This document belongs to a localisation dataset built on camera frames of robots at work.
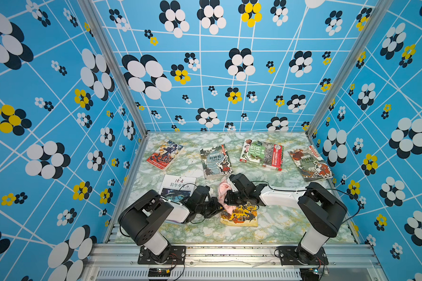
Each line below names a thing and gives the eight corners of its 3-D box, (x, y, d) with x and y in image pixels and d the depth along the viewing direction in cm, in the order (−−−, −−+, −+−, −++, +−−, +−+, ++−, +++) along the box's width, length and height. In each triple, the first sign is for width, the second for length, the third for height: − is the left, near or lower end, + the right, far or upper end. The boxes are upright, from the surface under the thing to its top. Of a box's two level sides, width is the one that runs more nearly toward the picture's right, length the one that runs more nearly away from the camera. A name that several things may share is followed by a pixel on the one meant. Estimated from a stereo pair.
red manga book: (146, 162, 107) (145, 160, 105) (167, 140, 119) (166, 138, 117) (165, 171, 103) (164, 169, 101) (184, 147, 114) (184, 145, 113)
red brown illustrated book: (306, 183, 97) (308, 181, 96) (287, 151, 112) (288, 149, 110) (333, 177, 100) (335, 175, 98) (311, 147, 114) (312, 145, 112)
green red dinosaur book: (239, 162, 107) (239, 159, 104) (243, 141, 118) (244, 138, 115) (281, 171, 103) (282, 168, 100) (281, 148, 113) (283, 145, 111)
